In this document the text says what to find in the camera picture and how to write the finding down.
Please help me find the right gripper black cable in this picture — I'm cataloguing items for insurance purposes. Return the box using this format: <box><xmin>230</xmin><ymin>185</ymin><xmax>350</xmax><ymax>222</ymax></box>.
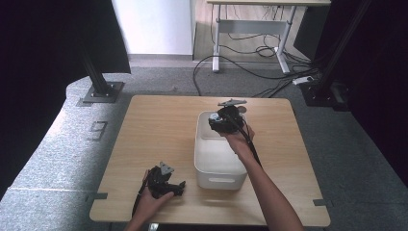
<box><xmin>239</xmin><ymin>116</ymin><xmax>264</xmax><ymax>168</ymax></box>

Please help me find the narrow black curtain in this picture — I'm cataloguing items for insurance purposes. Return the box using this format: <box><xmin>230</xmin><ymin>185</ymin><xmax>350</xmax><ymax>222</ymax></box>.
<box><xmin>293</xmin><ymin>0</ymin><xmax>408</xmax><ymax>186</ymax></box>

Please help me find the black metal stand dark base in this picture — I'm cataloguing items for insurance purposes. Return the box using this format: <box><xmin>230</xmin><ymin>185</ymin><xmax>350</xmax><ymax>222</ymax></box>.
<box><xmin>300</xmin><ymin>0</ymin><xmax>373</xmax><ymax>113</ymax></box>

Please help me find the grey tape strip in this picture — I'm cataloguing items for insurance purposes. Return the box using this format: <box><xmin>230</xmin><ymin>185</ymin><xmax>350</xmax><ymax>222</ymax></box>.
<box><xmin>86</xmin><ymin>192</ymin><xmax>109</xmax><ymax>202</ymax></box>
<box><xmin>313</xmin><ymin>198</ymin><xmax>334</xmax><ymax>208</ymax></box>

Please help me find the bundle of black floor cables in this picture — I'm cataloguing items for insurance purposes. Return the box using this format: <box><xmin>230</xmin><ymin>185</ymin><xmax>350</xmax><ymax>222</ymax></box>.
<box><xmin>210</xmin><ymin>4</ymin><xmax>323</xmax><ymax>99</ymax></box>

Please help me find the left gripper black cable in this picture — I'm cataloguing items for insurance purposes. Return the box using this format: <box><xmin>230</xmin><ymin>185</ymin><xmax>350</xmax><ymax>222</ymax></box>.
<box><xmin>131</xmin><ymin>177</ymin><xmax>150</xmax><ymax>219</ymax></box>

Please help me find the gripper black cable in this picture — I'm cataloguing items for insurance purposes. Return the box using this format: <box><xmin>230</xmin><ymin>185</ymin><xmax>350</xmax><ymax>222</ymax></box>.
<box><xmin>239</xmin><ymin>116</ymin><xmax>264</xmax><ymax>168</ymax></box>
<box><xmin>131</xmin><ymin>177</ymin><xmax>150</xmax><ymax>219</ymax></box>

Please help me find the long black floor cable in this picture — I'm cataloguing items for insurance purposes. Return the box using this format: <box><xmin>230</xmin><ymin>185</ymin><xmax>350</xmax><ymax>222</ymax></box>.
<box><xmin>191</xmin><ymin>54</ymin><xmax>311</xmax><ymax>97</ymax></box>

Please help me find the white-legged desk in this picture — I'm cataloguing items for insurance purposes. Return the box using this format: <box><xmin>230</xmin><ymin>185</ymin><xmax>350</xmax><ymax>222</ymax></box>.
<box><xmin>206</xmin><ymin>0</ymin><xmax>332</xmax><ymax>75</ymax></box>

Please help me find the black metal stand square base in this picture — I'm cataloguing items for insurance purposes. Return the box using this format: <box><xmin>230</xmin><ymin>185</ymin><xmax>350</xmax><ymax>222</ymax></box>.
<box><xmin>76</xmin><ymin>38</ymin><xmax>126</xmax><ymax>105</ymax></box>

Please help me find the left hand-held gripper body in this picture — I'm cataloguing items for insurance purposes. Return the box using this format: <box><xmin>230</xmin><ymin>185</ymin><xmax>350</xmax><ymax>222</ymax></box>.
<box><xmin>145</xmin><ymin>162</ymin><xmax>179</xmax><ymax>200</ymax></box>

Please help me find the wide black curtain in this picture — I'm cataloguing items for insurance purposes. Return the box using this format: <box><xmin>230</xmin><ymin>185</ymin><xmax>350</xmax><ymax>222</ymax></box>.
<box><xmin>0</xmin><ymin>0</ymin><xmax>132</xmax><ymax>200</ymax></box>

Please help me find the person's left hand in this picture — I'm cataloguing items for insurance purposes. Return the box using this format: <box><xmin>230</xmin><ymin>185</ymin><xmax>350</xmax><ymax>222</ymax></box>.
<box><xmin>136</xmin><ymin>169</ymin><xmax>176</xmax><ymax>222</ymax></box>

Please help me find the grey tape floor marking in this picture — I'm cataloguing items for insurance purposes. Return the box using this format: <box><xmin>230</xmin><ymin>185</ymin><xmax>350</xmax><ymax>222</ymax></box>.
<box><xmin>86</xmin><ymin>120</ymin><xmax>109</xmax><ymax>142</ymax></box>

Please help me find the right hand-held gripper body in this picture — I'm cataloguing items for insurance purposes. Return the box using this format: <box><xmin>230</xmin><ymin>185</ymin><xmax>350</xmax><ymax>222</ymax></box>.
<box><xmin>217</xmin><ymin>98</ymin><xmax>248</xmax><ymax>134</ymax></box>

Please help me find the person's right hand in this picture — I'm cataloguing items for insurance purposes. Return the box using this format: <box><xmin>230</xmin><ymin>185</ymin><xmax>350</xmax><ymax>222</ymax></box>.
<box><xmin>223</xmin><ymin>124</ymin><xmax>258</xmax><ymax>164</ymax></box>

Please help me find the white power strip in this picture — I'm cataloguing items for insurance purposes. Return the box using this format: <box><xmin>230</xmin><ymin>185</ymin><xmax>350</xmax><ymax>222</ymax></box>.
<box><xmin>292</xmin><ymin>75</ymin><xmax>315</xmax><ymax>87</ymax></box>

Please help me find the white plastic bin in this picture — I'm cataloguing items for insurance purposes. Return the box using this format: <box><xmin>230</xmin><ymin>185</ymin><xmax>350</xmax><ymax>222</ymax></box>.
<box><xmin>193</xmin><ymin>110</ymin><xmax>250</xmax><ymax>192</ymax></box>

